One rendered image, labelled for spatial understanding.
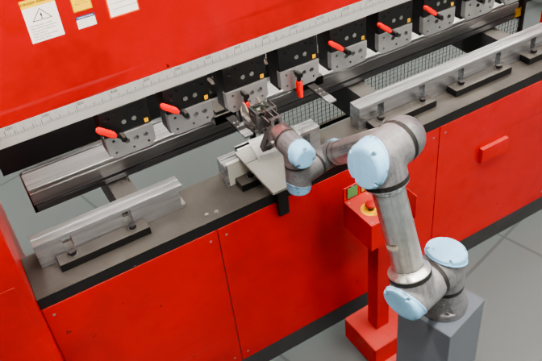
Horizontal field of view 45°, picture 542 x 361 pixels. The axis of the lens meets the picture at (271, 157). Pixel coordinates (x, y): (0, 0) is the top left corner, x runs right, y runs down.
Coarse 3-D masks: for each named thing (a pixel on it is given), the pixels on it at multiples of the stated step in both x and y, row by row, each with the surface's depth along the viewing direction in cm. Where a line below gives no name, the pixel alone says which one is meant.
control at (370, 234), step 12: (360, 192) 234; (408, 192) 230; (348, 204) 231; (360, 204) 231; (348, 216) 233; (360, 216) 226; (372, 216) 225; (348, 228) 237; (360, 228) 229; (372, 228) 222; (360, 240) 233; (372, 240) 226; (384, 240) 230
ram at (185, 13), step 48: (0, 0) 159; (96, 0) 171; (144, 0) 178; (192, 0) 185; (240, 0) 193; (288, 0) 202; (336, 0) 212; (0, 48) 165; (48, 48) 171; (96, 48) 178; (144, 48) 185; (192, 48) 193; (0, 96) 171; (48, 96) 178; (144, 96) 193; (0, 144) 178
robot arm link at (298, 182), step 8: (320, 160) 195; (288, 168) 190; (304, 168) 189; (312, 168) 193; (320, 168) 195; (288, 176) 192; (296, 176) 190; (304, 176) 191; (312, 176) 194; (288, 184) 194; (296, 184) 192; (304, 184) 193; (296, 192) 194; (304, 192) 195
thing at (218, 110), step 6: (216, 102) 244; (216, 108) 241; (222, 108) 241; (216, 114) 240; (222, 114) 240; (228, 114) 241; (234, 114) 243; (216, 120) 240; (222, 120) 241; (228, 120) 240; (234, 120) 239; (234, 126) 236; (240, 132) 233; (246, 132) 233
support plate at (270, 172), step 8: (240, 152) 224; (248, 152) 224; (240, 160) 222; (248, 160) 220; (256, 160) 220; (264, 160) 220; (272, 160) 219; (280, 160) 219; (248, 168) 218; (256, 168) 216; (264, 168) 216; (272, 168) 216; (280, 168) 215; (256, 176) 214; (264, 176) 213; (272, 176) 212; (280, 176) 212; (264, 184) 210; (272, 184) 210; (280, 184) 209; (272, 192) 207; (280, 192) 208
